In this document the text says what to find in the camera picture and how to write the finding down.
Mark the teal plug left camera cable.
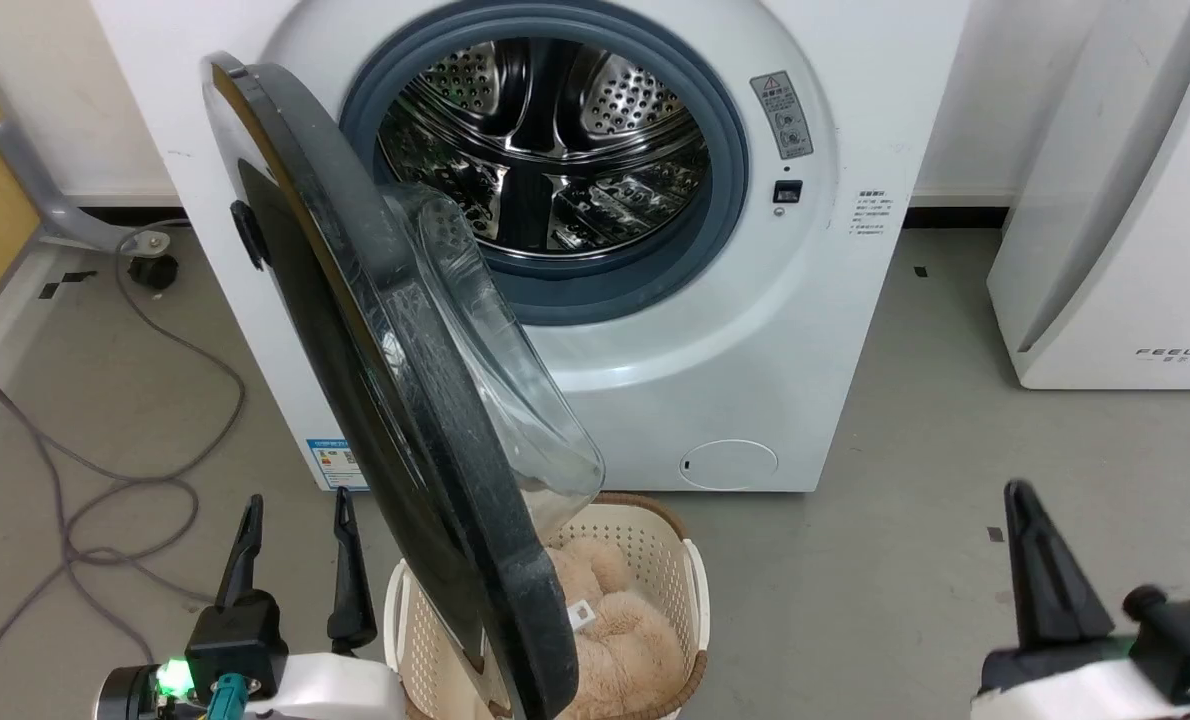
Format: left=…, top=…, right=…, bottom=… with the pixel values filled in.
left=205, top=674, right=248, bottom=720

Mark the left robot arm wrist ring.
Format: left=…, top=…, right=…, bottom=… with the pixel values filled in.
left=94, top=660, right=192, bottom=720

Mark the black round washing machine door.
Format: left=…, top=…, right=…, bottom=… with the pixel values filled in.
left=201, top=51, right=607, bottom=720

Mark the round white filter cover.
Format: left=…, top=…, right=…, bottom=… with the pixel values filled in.
left=678, top=439, right=780, bottom=492

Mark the grey-blue rubber door gasket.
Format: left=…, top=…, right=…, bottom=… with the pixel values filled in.
left=339, top=0, right=752, bottom=327

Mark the grey warning sticker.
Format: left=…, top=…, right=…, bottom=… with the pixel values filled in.
left=749, top=70, right=815, bottom=162

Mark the beige plush toy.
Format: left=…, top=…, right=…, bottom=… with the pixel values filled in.
left=539, top=536, right=692, bottom=720

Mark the small printed text label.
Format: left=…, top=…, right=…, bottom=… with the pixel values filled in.
left=851, top=187, right=897, bottom=239

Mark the white front-load washing machine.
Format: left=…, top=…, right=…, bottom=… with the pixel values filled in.
left=90, top=0, right=972, bottom=494

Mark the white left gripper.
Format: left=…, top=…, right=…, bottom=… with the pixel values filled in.
left=216, top=486, right=409, bottom=720

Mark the grey floor cable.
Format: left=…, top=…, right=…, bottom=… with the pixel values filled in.
left=0, top=231, right=249, bottom=720

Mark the cream perforated laundry basket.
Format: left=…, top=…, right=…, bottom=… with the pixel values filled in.
left=382, top=491, right=712, bottom=720

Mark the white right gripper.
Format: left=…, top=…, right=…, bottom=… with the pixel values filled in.
left=969, top=479, right=1190, bottom=720

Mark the grey metal chair leg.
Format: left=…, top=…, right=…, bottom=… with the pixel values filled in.
left=0, top=117, right=172, bottom=252

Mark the blue energy label sticker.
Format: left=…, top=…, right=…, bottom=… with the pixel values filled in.
left=304, top=436, right=369, bottom=492

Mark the black caster wheel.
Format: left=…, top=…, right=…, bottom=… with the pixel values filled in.
left=126, top=254, right=180, bottom=292

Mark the white air purifier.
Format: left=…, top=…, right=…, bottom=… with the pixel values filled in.
left=986, top=0, right=1190, bottom=392

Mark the stainless steel washer drum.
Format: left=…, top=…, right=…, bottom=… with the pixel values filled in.
left=375, top=37, right=714, bottom=264

